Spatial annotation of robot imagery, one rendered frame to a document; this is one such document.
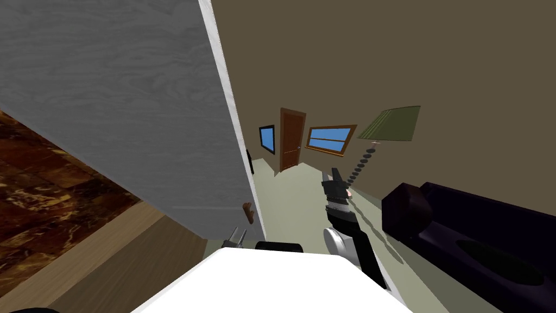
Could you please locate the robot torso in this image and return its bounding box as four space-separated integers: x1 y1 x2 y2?
130 241 414 313

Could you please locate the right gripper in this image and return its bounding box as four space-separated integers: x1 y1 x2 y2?
321 167 352 203

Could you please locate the floor lamp with green shade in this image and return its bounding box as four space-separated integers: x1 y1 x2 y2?
346 105 422 189

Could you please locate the brown framed window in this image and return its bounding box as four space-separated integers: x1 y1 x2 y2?
305 124 358 158

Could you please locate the grey wooden door leaf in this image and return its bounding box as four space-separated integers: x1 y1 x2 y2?
0 0 267 241

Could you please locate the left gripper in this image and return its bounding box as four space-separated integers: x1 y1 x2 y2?
221 226 248 250

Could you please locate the dark purple sofa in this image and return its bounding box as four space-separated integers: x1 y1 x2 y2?
381 181 556 313

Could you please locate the brown wooden door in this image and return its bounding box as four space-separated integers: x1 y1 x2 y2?
279 107 307 173

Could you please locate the black framed window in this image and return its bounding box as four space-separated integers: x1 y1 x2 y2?
258 124 276 155

